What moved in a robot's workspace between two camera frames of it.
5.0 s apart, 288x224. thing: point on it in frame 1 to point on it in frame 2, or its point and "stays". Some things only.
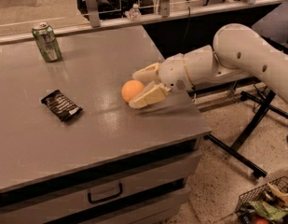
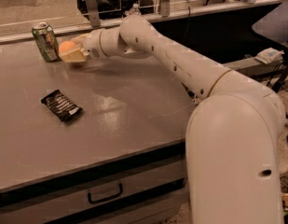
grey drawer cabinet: (112, 163) stays
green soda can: (45, 37) stays
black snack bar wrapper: (61, 105) stays
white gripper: (173, 72) to (91, 45)
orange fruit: (131, 89) to (65, 46)
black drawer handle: (105, 198) stays
